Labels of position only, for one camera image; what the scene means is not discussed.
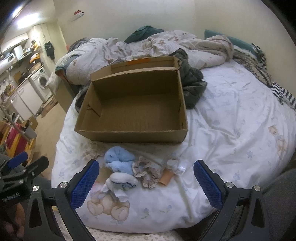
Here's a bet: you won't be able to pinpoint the clear plastic packet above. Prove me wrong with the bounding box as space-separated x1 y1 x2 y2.
166 159 189 176

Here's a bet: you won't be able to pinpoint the light blue plush toy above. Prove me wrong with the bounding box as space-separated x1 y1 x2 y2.
104 146 135 175

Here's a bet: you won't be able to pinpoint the tan sock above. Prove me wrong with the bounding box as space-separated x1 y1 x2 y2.
158 168 174 186

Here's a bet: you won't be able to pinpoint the beige lace scrunchie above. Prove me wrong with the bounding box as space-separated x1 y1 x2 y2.
132 156 161 189

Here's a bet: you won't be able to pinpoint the person's left hand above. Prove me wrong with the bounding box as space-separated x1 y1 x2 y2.
1 203 25 240

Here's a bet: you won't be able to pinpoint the red pink storage bin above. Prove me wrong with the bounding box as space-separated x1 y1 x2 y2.
6 129 28 158

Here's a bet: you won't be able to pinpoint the grey small bin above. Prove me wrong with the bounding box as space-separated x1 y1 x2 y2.
24 126 37 139

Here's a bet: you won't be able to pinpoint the white kitchen cabinets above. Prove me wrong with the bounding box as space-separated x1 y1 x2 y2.
10 80 43 121

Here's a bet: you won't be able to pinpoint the cardboard bedside box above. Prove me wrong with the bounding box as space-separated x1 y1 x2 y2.
55 80 78 112

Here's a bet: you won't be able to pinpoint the white washing machine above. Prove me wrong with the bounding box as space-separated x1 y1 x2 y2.
29 67 52 103

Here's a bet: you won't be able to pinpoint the white floral duvet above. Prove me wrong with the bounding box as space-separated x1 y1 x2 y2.
51 61 295 233

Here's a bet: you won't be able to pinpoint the beige patterned crumpled blanket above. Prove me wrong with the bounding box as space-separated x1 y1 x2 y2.
54 30 234 85

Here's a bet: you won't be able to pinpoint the black hanging garment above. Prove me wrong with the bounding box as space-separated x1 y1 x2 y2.
44 41 55 60

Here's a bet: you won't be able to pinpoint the open cardboard box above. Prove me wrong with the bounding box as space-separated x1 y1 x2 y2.
74 56 188 143

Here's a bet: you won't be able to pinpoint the dark green camouflage garment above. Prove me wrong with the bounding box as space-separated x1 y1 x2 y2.
170 48 207 109

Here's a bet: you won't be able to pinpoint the black white striped knit blanket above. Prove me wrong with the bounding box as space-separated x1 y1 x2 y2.
233 44 295 110

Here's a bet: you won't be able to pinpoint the dark teal cloth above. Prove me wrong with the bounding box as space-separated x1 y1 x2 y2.
124 26 164 44

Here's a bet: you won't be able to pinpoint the teal pillow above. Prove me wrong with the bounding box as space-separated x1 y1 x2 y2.
204 29 263 59

